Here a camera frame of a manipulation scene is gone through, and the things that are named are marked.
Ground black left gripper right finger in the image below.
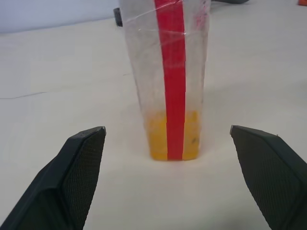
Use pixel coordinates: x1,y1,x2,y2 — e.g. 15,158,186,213
229,125,307,230

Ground small black cylinder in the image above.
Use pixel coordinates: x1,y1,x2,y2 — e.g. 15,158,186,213
113,7,124,27

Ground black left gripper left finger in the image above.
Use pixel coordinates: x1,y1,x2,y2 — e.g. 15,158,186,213
0,126,106,230

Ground dark grey object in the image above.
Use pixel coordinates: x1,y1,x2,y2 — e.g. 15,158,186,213
214,0,250,5

